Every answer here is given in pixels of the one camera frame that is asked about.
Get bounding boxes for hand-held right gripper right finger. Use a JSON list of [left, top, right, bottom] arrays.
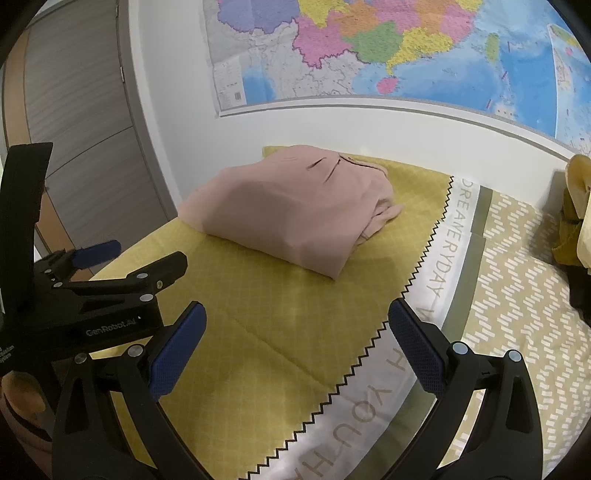
[[388, 298, 542, 480]]

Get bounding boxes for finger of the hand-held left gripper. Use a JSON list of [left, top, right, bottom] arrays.
[[34, 242, 122, 282], [60, 251, 188, 308]]

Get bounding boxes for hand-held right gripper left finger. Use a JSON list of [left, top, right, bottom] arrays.
[[51, 301, 208, 480]]

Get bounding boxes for pink jacket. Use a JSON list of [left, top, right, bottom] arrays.
[[178, 145, 403, 281]]

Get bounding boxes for person's left hand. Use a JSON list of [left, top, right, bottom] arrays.
[[2, 369, 49, 418]]

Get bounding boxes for yellow patterned bedsheet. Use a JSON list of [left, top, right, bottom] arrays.
[[88, 145, 591, 480]]

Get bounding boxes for grey sliding wardrobe door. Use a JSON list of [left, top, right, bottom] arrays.
[[2, 9, 178, 259]]

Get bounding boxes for mustard yellow garment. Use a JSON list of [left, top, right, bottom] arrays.
[[551, 203, 578, 266]]

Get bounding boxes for cream garment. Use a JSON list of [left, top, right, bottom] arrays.
[[566, 154, 591, 268]]

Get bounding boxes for black wrist strap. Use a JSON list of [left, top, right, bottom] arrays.
[[7, 408, 55, 446]]

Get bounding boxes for colourful wall map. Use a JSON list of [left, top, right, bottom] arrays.
[[203, 0, 591, 155]]

